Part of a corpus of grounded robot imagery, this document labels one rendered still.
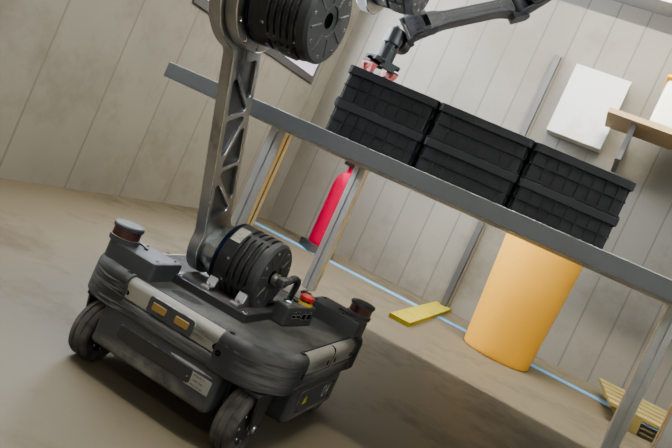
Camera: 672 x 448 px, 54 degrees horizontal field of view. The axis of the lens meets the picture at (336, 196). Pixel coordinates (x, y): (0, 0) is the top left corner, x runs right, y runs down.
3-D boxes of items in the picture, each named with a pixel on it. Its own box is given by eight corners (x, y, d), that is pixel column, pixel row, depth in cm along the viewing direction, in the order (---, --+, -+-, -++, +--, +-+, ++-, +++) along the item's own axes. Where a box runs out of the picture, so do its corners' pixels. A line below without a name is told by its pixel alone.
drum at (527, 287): (540, 371, 391) (594, 256, 387) (526, 379, 349) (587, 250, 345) (468, 333, 412) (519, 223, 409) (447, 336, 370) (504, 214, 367)
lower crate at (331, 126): (408, 171, 198) (425, 135, 198) (319, 132, 204) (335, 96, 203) (417, 179, 237) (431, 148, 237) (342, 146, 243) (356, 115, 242)
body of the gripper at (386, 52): (363, 57, 209) (373, 36, 209) (387, 71, 215) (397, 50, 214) (374, 59, 204) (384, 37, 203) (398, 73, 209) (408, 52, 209)
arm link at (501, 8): (520, -16, 218) (533, 12, 215) (512, -6, 223) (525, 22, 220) (404, 7, 204) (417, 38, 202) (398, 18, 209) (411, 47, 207)
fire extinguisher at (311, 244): (338, 260, 472) (377, 173, 469) (324, 259, 446) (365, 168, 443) (305, 243, 482) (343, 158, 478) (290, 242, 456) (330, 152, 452)
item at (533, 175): (619, 222, 187) (636, 185, 186) (519, 179, 192) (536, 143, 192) (592, 221, 226) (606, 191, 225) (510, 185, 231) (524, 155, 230)
